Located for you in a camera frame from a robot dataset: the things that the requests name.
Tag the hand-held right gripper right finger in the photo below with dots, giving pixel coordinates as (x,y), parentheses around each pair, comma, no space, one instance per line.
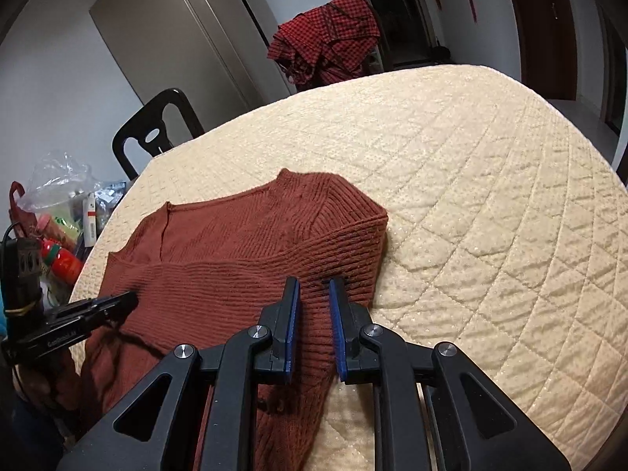
(337,324)

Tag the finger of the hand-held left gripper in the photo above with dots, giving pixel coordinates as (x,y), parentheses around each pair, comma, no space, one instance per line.
(115,304)

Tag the person's dark blue clothing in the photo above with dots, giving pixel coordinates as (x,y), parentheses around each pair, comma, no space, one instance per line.
(24,431)

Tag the dark doorway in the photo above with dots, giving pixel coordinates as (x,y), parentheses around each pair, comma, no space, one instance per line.
(613,68)

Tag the red plastic bottle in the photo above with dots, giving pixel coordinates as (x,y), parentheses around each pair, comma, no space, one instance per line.
(61,262)

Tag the clear plastic bag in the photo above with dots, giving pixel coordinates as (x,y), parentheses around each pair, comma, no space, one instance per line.
(59,176)

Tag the white and red box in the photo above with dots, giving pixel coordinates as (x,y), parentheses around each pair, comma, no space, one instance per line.
(90,218)

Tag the dark glossy chair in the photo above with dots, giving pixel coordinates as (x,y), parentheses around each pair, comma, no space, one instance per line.
(171,113)

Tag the red fabric bag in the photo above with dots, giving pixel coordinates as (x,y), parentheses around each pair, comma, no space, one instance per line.
(19,211)

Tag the brown wooden door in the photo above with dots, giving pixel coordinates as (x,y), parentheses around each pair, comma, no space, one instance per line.
(544,29)

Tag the rust red knit sweater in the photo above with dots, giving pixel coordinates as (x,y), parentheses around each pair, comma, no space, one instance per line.
(235,235)

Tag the grey sliding door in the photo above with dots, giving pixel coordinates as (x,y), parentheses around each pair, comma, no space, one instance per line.
(186,34)

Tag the beige quilted table cover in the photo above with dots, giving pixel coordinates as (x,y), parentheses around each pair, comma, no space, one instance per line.
(466,181)

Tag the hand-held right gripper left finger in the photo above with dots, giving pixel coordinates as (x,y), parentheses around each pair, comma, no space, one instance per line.
(293,324)

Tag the red checkered cloth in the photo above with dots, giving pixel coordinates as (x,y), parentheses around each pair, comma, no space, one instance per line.
(333,29)

